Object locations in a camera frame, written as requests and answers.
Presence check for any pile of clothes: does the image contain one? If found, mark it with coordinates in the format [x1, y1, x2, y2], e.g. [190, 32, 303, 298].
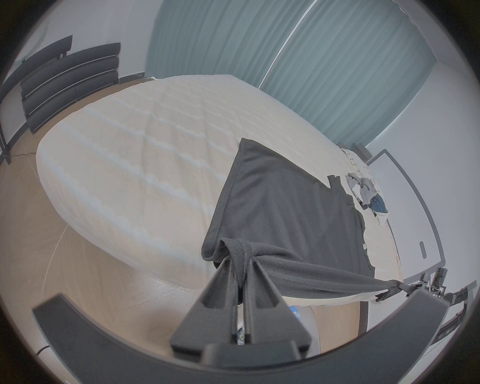
[345, 172, 389, 219]

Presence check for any grey bedside table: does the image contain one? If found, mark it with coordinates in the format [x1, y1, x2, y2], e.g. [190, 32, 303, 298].
[337, 142, 373, 161]

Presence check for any dark grey dressing table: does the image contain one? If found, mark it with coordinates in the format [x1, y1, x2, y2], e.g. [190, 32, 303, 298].
[0, 35, 74, 166]

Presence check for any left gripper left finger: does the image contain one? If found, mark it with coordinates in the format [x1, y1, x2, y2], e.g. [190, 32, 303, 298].
[169, 259, 239, 358]

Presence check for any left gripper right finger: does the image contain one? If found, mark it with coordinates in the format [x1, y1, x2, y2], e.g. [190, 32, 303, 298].
[243, 259, 313, 358]

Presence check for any white printed pillow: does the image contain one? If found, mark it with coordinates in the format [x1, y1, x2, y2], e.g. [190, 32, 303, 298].
[339, 148, 373, 178]

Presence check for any black T-shirt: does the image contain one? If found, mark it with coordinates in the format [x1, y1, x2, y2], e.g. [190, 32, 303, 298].
[201, 137, 410, 304]

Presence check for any blue-green curtain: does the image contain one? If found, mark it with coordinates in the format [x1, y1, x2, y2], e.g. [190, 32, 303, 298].
[144, 0, 320, 89]
[259, 0, 438, 149]

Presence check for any bed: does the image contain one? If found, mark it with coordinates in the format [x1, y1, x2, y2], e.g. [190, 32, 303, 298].
[35, 74, 447, 334]

